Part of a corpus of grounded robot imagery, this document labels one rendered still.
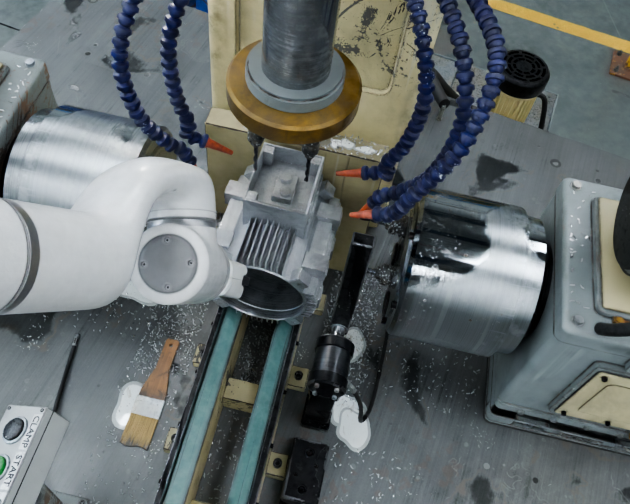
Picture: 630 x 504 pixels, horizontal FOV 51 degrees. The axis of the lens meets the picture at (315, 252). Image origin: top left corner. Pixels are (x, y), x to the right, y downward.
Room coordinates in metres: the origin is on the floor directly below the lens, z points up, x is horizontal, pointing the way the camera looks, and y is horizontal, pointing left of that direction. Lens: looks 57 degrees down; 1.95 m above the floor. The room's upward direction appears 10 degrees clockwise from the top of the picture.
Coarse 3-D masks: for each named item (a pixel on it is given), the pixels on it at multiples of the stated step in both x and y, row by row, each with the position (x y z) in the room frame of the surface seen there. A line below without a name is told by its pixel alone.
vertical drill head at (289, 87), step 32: (288, 0) 0.62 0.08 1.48; (320, 0) 0.63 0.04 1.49; (288, 32) 0.62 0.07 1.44; (320, 32) 0.63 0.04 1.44; (256, 64) 0.66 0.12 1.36; (288, 64) 0.62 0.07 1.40; (320, 64) 0.64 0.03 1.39; (352, 64) 0.71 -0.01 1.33; (256, 96) 0.62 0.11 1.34; (288, 96) 0.61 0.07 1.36; (320, 96) 0.62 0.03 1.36; (352, 96) 0.65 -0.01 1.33; (256, 128) 0.58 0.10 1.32; (288, 128) 0.58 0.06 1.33; (320, 128) 0.59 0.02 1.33; (256, 160) 0.62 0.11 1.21
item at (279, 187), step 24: (264, 144) 0.71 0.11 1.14; (264, 168) 0.69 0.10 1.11; (288, 168) 0.70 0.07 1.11; (312, 168) 0.69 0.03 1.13; (264, 192) 0.64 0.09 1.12; (288, 192) 0.63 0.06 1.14; (312, 192) 0.63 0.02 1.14; (264, 216) 0.60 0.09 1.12; (288, 216) 0.59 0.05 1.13; (312, 216) 0.64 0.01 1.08
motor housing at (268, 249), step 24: (240, 216) 0.62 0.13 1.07; (240, 240) 0.57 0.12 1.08; (264, 240) 0.57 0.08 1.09; (288, 240) 0.58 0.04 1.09; (312, 240) 0.60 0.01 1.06; (264, 264) 0.52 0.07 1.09; (288, 264) 0.54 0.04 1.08; (264, 288) 0.57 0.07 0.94; (288, 288) 0.57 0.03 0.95; (312, 288) 0.52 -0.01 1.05; (264, 312) 0.52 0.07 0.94; (288, 312) 0.52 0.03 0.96; (312, 312) 0.51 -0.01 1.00
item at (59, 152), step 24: (48, 120) 0.67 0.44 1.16; (72, 120) 0.68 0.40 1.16; (96, 120) 0.69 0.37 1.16; (120, 120) 0.71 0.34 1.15; (24, 144) 0.62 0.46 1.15; (48, 144) 0.62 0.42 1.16; (72, 144) 0.63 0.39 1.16; (96, 144) 0.64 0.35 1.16; (120, 144) 0.64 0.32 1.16; (144, 144) 0.65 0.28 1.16; (24, 168) 0.58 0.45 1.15; (48, 168) 0.59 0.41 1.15; (72, 168) 0.59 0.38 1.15; (96, 168) 0.60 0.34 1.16; (24, 192) 0.56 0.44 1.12; (48, 192) 0.56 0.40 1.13; (72, 192) 0.56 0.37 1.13
